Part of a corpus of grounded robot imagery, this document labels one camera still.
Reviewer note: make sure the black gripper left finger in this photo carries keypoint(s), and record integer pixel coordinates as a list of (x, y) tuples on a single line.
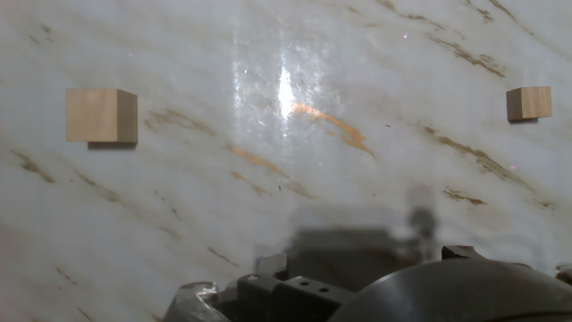
[(295, 299)]

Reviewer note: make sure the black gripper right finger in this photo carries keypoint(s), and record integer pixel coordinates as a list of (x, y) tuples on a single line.
[(458, 252)]

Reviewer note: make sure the small wooden cube block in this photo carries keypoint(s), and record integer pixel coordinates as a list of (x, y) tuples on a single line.
[(529, 103)]

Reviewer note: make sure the large wooden cube block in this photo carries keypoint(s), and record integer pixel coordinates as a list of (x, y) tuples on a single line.
[(96, 115)]

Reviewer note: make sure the crinkled clear plastic wrap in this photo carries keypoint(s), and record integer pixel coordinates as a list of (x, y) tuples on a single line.
[(565, 273), (192, 304)]

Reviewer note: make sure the marble pattern table sheet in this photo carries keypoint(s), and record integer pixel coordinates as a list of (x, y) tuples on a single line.
[(286, 188)]

